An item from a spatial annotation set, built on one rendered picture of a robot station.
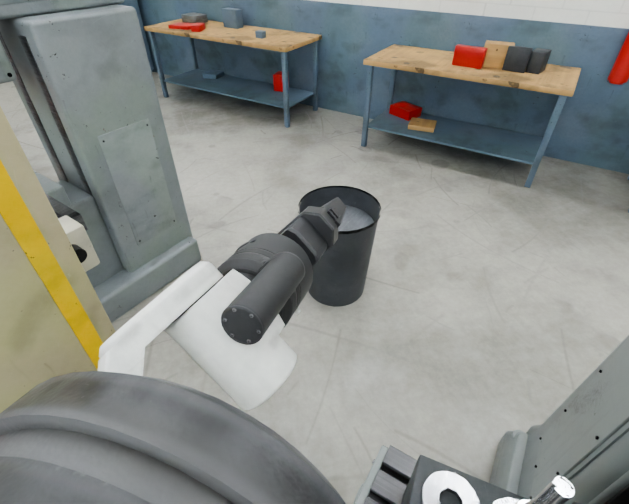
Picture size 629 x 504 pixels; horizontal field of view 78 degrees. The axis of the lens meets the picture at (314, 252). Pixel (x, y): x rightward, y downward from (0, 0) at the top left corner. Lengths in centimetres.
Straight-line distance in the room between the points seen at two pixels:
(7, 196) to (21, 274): 23
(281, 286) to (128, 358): 12
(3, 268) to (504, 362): 226
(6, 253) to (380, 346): 178
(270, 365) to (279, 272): 8
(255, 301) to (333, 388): 188
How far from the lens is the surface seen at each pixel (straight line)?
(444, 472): 79
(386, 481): 98
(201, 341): 33
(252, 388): 33
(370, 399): 214
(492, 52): 415
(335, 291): 239
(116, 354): 32
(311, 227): 46
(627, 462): 127
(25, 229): 132
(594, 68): 462
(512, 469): 194
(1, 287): 136
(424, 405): 218
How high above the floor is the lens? 185
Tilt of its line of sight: 40 degrees down
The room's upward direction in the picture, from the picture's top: straight up
